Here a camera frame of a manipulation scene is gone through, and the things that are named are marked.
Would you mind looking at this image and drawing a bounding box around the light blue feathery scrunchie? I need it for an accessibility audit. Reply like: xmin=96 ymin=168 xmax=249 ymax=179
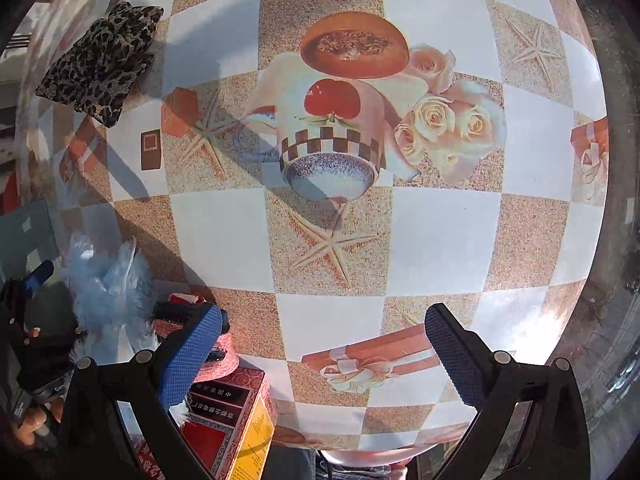
xmin=60 ymin=232 xmax=161 ymax=366

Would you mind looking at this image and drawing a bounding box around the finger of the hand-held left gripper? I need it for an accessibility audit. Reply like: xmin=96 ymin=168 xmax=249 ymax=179
xmin=21 ymin=260 xmax=55 ymax=295

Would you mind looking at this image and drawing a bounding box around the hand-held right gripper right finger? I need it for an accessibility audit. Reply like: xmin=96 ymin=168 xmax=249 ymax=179
xmin=425 ymin=303 xmax=591 ymax=480

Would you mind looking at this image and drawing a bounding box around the pink knitted hair band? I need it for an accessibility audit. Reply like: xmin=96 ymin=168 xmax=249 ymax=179
xmin=192 ymin=310 xmax=242 ymax=386

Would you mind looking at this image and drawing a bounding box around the dark leopard print scrunchie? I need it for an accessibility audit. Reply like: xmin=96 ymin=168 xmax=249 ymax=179
xmin=35 ymin=1 xmax=165 ymax=128

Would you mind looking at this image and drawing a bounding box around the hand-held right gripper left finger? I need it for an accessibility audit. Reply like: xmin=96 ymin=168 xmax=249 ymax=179
xmin=52 ymin=304 xmax=224 ymax=480

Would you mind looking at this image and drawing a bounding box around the person's left hand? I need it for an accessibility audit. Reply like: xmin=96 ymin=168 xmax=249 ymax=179
xmin=11 ymin=402 xmax=63 ymax=448

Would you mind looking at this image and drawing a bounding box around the red and gold box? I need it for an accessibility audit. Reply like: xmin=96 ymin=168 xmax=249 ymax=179
xmin=135 ymin=367 xmax=276 ymax=480

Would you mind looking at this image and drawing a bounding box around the checkered printed tablecloth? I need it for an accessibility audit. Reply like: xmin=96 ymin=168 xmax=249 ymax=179
xmin=15 ymin=0 xmax=611 ymax=466

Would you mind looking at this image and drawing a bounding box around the grey cardboard box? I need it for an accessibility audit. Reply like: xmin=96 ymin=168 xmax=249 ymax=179
xmin=0 ymin=199 xmax=63 ymax=281

